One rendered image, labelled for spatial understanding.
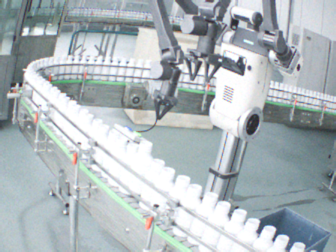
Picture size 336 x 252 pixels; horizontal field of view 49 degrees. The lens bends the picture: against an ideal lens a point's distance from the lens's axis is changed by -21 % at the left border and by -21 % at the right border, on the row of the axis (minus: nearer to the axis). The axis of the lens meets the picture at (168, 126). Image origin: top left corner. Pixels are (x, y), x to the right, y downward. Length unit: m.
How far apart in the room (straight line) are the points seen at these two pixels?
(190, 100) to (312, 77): 4.55
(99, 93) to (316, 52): 5.16
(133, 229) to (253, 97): 0.79
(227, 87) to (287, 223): 0.68
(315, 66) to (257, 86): 5.75
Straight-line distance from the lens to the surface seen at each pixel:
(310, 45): 7.40
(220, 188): 2.02
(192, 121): 5.94
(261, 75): 1.85
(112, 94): 3.09
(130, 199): 1.44
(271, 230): 1.08
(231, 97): 1.88
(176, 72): 1.69
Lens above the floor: 1.64
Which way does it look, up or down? 16 degrees down
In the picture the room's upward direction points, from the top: 11 degrees clockwise
